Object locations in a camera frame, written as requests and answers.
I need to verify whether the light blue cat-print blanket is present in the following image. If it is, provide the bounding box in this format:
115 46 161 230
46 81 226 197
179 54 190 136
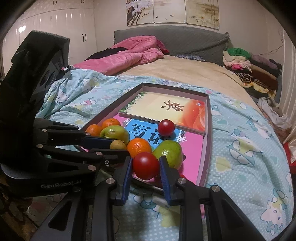
35 68 293 241

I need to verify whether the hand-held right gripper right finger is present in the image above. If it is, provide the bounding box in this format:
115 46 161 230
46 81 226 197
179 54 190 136
159 156 265 241

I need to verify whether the pink quilt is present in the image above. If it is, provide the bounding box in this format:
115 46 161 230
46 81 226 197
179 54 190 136
73 35 170 76

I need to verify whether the black garment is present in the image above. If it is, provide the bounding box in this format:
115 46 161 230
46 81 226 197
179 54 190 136
84 47 127 61

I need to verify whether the pale wall poster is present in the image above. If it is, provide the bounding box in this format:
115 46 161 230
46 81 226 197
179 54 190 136
154 0 186 24

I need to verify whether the white curtain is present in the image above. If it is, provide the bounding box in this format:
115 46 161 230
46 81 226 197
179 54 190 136
279 44 296 144

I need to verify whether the orange tangerine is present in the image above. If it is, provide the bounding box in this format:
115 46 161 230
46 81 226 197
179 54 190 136
85 124 103 137
126 137 153 158
102 118 122 128

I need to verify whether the cream and orange book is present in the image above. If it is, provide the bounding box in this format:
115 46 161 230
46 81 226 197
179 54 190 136
118 91 207 136

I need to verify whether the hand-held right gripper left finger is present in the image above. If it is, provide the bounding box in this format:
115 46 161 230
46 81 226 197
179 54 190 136
30 156 133 241

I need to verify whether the tree branch wall poster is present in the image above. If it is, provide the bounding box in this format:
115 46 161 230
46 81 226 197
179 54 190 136
126 0 154 26

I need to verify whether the shallow cardboard box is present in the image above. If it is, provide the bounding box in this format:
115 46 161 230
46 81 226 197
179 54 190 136
79 83 211 188

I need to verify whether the red cherry tomato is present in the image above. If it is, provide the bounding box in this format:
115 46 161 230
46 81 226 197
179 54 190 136
132 152 160 181
158 119 175 137

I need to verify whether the brown longan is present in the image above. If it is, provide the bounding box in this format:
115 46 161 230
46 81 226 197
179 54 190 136
110 139 127 151

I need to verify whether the pink book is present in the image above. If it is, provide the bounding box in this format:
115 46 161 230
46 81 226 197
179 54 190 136
113 116 205 183

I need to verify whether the dark patterned cloth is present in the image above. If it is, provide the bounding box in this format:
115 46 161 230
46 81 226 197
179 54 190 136
176 54 205 62

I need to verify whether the pile of folded clothes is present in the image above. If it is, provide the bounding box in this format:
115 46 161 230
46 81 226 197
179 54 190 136
222 47 283 99

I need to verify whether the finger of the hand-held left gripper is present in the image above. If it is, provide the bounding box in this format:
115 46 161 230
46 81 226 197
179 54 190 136
38 144 131 172
35 118 115 150

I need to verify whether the green jujube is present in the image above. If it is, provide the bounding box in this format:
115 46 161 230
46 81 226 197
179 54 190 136
99 125 130 145
153 140 184 169

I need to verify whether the red cloth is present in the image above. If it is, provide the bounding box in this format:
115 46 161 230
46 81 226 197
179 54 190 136
283 141 296 165

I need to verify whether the grey headboard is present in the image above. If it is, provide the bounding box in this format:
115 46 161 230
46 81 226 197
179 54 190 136
114 25 229 65

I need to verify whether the white plastic bag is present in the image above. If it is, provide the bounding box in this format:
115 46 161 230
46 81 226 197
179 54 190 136
257 97 289 130

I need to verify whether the beige bed sheet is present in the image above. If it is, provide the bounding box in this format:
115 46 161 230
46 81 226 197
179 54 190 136
113 54 259 105

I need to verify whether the white wardrobe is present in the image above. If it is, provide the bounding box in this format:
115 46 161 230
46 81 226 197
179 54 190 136
0 0 96 77

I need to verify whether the yellowish landscape wall poster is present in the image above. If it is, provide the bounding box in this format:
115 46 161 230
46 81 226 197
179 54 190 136
185 0 219 30

